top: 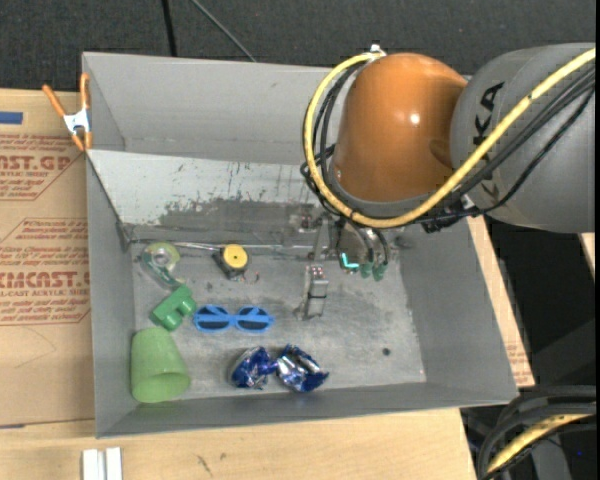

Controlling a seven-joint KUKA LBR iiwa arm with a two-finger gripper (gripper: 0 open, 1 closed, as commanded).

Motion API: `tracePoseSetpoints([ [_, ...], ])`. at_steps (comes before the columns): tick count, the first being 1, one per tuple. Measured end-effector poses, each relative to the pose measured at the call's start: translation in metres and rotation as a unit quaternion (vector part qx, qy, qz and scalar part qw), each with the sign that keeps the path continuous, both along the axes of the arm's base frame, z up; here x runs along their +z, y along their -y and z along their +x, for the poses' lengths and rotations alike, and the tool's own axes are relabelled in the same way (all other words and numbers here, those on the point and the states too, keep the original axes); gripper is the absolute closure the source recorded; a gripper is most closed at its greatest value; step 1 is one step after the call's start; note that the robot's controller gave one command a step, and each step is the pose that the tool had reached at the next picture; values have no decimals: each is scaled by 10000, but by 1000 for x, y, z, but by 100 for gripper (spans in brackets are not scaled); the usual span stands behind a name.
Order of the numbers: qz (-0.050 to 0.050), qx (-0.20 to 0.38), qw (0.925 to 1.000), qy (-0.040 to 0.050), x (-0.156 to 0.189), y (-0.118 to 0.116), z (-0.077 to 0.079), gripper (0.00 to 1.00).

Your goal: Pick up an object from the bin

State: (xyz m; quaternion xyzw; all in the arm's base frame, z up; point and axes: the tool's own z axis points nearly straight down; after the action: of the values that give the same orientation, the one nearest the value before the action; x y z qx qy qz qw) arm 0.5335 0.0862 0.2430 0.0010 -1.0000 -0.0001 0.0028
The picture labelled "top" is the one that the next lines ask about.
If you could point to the yellow and black round buzzer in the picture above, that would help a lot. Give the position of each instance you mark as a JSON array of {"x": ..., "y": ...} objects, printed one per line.
[{"x": 233, "y": 258}]

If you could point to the grey metal bin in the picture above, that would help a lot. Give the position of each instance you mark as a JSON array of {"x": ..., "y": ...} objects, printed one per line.
[{"x": 350, "y": 328}]

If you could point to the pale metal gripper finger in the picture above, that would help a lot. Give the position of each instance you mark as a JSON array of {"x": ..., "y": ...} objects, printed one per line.
[
  {"x": 314, "y": 271},
  {"x": 319, "y": 289}
]

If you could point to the green letter-shaped block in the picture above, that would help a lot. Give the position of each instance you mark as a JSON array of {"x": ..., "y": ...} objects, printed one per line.
[{"x": 172, "y": 308}]

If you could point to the clear green tape dispenser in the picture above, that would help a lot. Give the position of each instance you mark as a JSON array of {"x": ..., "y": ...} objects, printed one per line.
[{"x": 160, "y": 260}]

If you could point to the brown cardboard board red print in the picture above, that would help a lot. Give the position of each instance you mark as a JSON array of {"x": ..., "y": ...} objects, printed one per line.
[{"x": 40, "y": 248}]

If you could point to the blue foil packet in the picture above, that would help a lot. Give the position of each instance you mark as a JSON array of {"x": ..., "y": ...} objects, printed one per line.
[
  {"x": 300, "y": 370},
  {"x": 252, "y": 368}
]

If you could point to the blue sunglasses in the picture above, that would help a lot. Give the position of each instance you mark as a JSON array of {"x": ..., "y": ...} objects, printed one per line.
[{"x": 232, "y": 319}]

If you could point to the light green cup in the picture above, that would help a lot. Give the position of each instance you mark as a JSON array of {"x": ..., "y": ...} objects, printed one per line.
[{"x": 155, "y": 368}]

